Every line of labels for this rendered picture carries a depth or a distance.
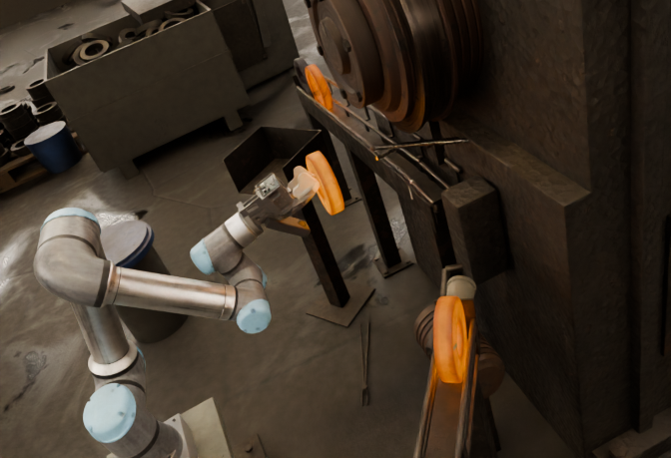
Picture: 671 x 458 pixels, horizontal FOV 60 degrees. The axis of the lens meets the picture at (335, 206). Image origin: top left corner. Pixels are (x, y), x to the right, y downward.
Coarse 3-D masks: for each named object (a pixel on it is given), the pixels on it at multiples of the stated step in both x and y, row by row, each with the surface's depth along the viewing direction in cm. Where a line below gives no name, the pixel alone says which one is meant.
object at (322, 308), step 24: (240, 144) 190; (264, 144) 198; (288, 144) 194; (312, 144) 178; (240, 168) 191; (264, 168) 200; (288, 168) 171; (240, 192) 192; (312, 216) 196; (312, 240) 200; (336, 264) 212; (336, 288) 214; (360, 288) 224; (312, 312) 221; (336, 312) 217
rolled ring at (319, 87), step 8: (312, 64) 220; (312, 72) 216; (320, 72) 215; (312, 80) 227; (320, 80) 215; (312, 88) 229; (320, 88) 215; (328, 88) 216; (320, 96) 229; (328, 96) 217; (328, 104) 219
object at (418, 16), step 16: (400, 0) 100; (416, 0) 102; (432, 0) 102; (400, 16) 103; (416, 16) 102; (432, 16) 103; (416, 32) 102; (432, 32) 104; (416, 48) 103; (432, 48) 105; (416, 64) 106; (432, 64) 107; (448, 64) 108; (416, 80) 110; (432, 80) 109; (448, 80) 111; (416, 96) 114; (432, 96) 112; (448, 96) 115; (416, 112) 118; (432, 112) 118; (400, 128) 133; (416, 128) 122
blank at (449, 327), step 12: (444, 300) 103; (456, 300) 104; (444, 312) 100; (456, 312) 103; (444, 324) 99; (456, 324) 102; (444, 336) 98; (456, 336) 108; (444, 348) 98; (456, 348) 101; (444, 360) 98; (456, 360) 100; (444, 372) 99; (456, 372) 99
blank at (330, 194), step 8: (320, 152) 133; (312, 160) 131; (320, 160) 131; (312, 168) 134; (320, 168) 129; (328, 168) 129; (320, 176) 129; (328, 176) 129; (320, 184) 132; (328, 184) 129; (336, 184) 129; (320, 192) 139; (328, 192) 129; (336, 192) 130; (328, 200) 131; (336, 200) 131; (328, 208) 136; (336, 208) 132
